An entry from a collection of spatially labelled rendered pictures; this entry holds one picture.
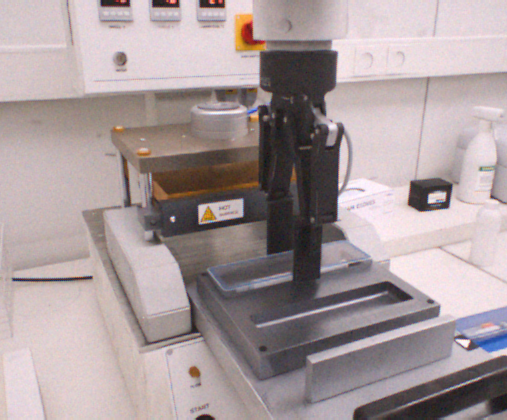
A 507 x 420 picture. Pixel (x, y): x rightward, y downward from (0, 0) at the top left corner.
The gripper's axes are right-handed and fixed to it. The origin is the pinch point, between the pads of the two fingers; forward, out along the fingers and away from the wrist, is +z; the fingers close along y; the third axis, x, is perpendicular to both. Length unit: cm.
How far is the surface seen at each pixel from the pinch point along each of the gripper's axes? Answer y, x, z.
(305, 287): 4.1, -0.7, 3.4
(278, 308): 6.5, -5.1, 3.5
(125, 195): -28.3, -12.8, 1.5
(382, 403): 22.6, -5.4, 1.9
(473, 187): -47, 81, 19
